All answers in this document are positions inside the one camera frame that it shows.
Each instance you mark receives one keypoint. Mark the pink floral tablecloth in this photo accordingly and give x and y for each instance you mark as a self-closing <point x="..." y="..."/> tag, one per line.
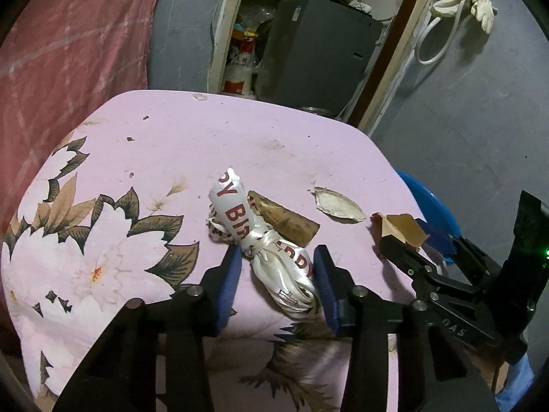
<point x="120" y="211"/>

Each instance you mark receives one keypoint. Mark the grey metal cabinet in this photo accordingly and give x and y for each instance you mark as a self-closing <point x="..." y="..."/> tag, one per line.
<point x="316" y="54"/>

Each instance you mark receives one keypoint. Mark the blue plastic trash bucket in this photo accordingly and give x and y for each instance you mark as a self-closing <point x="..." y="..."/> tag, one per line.
<point x="439" y="223"/>

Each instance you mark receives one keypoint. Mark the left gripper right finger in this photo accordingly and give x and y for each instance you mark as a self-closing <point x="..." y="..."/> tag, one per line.
<point x="398" y="351"/>

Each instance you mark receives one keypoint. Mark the white dried leaf scrap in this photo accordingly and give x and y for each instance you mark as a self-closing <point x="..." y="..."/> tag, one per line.
<point x="337" y="205"/>

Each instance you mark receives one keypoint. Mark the white red sack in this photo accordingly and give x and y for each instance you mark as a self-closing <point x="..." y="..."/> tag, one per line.
<point x="240" y="67"/>

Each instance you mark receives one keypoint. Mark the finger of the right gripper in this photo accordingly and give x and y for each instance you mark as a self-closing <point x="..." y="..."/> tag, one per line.
<point x="422" y="273"/>
<point x="468" y="257"/>

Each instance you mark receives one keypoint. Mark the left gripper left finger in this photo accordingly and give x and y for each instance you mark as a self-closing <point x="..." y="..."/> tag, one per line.
<point x="154" y="352"/>

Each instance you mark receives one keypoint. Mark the white birthday ribbon bundle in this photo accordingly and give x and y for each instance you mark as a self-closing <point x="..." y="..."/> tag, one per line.
<point x="284" y="268"/>

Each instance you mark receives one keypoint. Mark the red plaid cloth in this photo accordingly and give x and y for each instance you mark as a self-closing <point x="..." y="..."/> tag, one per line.
<point x="61" y="60"/>

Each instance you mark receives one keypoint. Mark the torn brown cardboard piece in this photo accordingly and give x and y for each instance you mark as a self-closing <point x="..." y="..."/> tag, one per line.
<point x="401" y="226"/>

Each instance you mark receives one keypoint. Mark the white rubber glove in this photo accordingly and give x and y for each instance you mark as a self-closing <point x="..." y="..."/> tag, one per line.
<point x="482" y="10"/>

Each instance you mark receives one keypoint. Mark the brown paper wrapper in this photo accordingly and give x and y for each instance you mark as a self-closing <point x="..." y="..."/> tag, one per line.
<point x="289" y="224"/>

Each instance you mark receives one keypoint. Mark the stainless steel pot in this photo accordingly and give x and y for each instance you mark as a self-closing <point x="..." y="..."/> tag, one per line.
<point x="318" y="111"/>

